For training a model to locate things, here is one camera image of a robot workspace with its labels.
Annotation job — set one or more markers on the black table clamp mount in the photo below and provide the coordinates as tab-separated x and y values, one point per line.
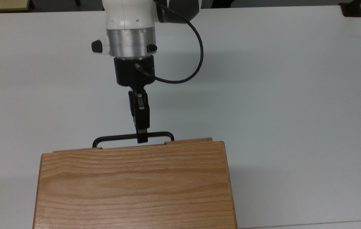
351	9

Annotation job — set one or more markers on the oak wooden drawer cabinet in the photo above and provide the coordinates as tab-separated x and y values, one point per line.
135	187

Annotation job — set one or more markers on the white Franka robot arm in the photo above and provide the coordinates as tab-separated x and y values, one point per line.
129	28

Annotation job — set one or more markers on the light wooden side table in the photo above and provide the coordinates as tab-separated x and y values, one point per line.
2	4

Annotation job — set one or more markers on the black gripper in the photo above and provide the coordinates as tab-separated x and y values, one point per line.
134	71

